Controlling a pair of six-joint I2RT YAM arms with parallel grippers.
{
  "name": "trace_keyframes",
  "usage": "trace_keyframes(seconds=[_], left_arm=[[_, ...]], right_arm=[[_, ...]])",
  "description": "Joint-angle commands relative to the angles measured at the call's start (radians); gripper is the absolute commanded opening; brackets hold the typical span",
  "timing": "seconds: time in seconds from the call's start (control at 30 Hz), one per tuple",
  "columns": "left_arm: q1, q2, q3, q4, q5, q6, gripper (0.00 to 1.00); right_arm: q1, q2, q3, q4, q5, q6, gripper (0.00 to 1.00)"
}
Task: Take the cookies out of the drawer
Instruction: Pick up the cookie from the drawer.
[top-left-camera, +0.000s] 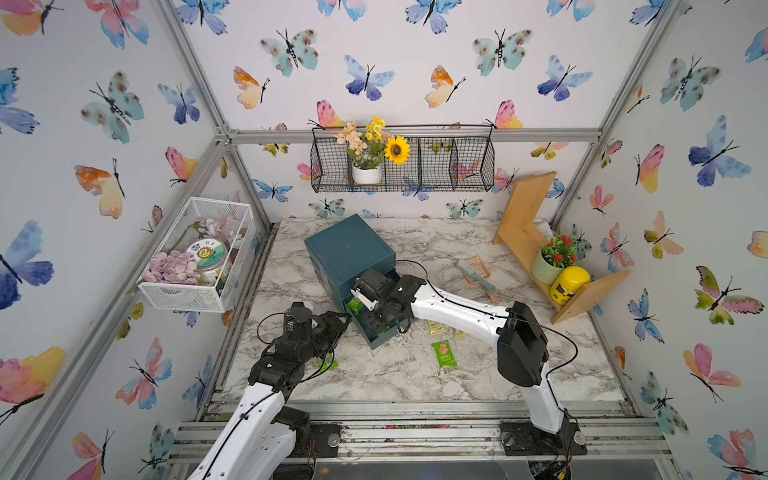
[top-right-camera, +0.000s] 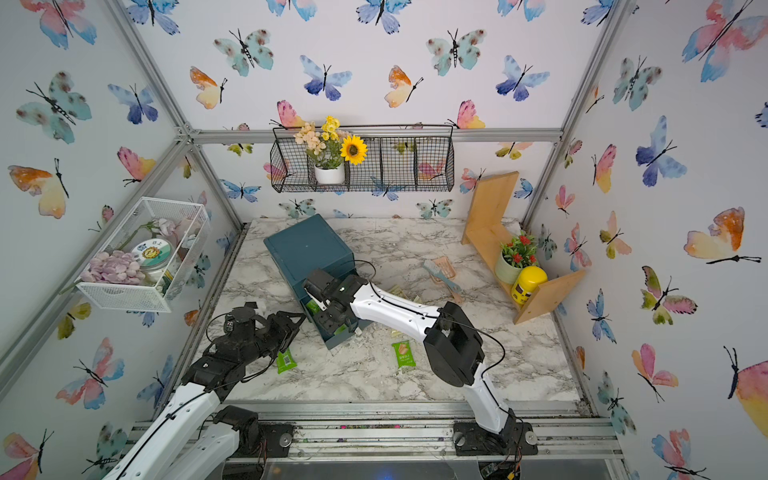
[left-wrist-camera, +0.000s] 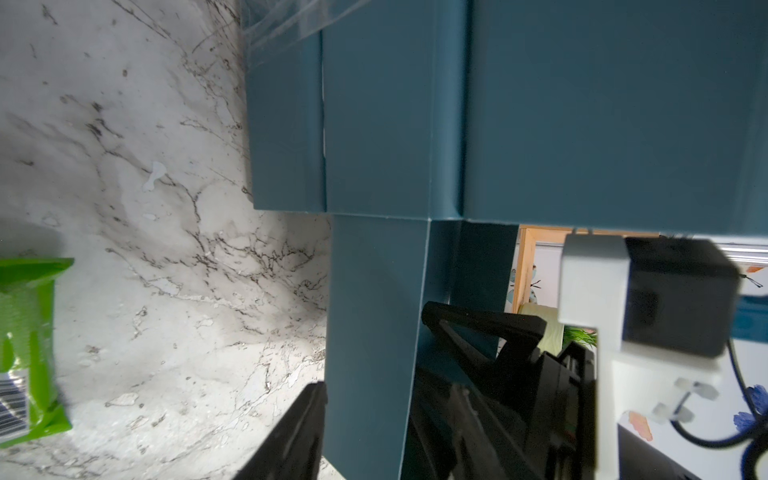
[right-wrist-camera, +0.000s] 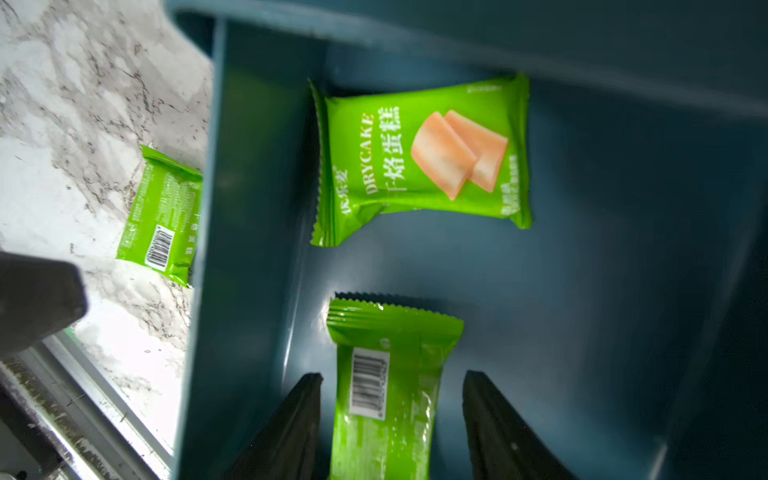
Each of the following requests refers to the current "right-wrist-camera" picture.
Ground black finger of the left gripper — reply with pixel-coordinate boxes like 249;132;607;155
1;252;88;358

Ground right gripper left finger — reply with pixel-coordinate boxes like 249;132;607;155
224;373;323;479

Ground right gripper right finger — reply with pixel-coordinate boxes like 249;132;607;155
462;370;574;479

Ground green cookie packet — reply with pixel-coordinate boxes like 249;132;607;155
310;74;533;247
326;298;464;479
116;146;203;288

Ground teal drawer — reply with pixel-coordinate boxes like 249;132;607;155
166;1;767;479

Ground teal drawer cabinet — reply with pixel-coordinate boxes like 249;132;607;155
165;1;767;118

